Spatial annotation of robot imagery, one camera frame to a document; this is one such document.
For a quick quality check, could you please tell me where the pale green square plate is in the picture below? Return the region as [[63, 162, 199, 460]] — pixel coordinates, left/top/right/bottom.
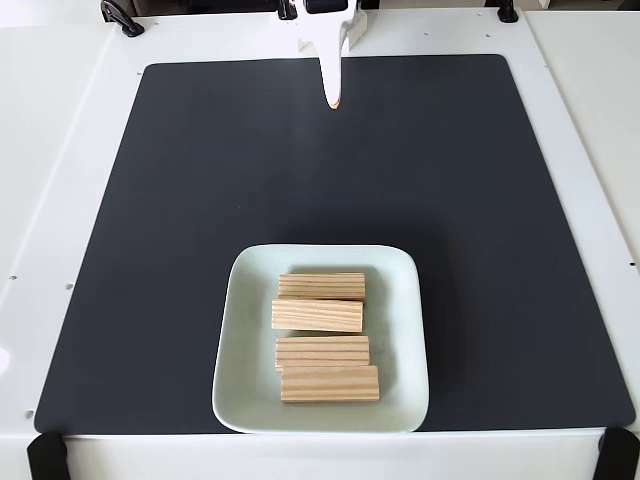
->
[[211, 243, 431, 435]]

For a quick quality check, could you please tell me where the black rubber mat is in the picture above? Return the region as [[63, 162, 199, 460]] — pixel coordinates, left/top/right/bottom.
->
[[33, 53, 636, 435]]

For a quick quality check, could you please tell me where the ridged light wooden block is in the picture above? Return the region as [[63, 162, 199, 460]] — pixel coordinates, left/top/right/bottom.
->
[[278, 272, 367, 304], [274, 335, 371, 371], [280, 365, 382, 404], [271, 298, 365, 334]]

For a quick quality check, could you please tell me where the black corner bracket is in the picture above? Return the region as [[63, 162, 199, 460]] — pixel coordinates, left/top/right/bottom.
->
[[594, 427, 640, 480], [25, 430, 70, 480]]

